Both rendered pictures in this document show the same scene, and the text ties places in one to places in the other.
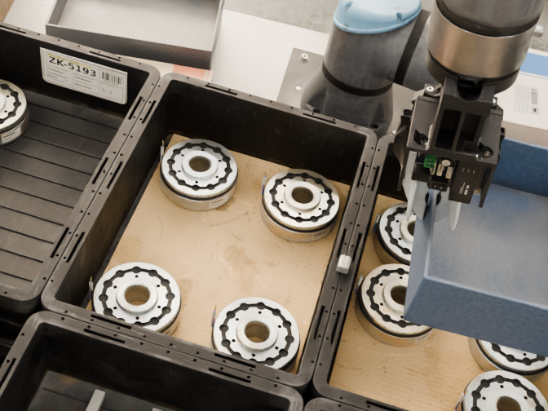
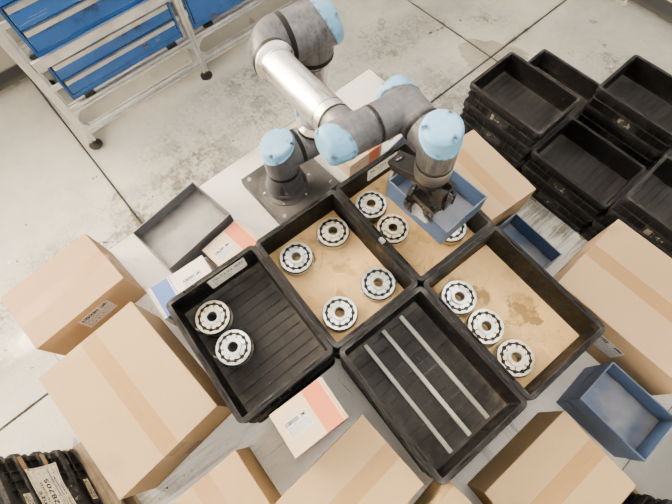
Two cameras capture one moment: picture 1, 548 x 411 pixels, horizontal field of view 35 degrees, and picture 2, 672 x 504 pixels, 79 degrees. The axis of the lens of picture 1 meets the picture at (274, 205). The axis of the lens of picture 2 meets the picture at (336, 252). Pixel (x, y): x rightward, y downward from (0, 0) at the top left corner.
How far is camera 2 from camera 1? 0.54 m
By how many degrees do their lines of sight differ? 26
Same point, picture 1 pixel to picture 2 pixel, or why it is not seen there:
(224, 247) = (332, 269)
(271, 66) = (238, 193)
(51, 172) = (258, 310)
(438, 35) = (431, 182)
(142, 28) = (191, 230)
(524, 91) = not seen: hidden behind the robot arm
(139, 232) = (307, 295)
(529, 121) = not seen: hidden behind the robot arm
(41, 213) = (275, 324)
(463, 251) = not seen: hidden behind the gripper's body
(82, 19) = (168, 250)
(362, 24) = (283, 158)
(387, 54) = (297, 158)
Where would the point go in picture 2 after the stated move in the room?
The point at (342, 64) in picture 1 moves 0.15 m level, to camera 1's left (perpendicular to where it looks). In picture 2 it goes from (283, 174) to (248, 202)
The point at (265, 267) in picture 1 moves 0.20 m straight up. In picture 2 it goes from (349, 261) to (349, 234)
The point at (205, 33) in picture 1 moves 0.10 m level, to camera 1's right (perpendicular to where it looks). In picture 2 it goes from (211, 208) to (233, 191)
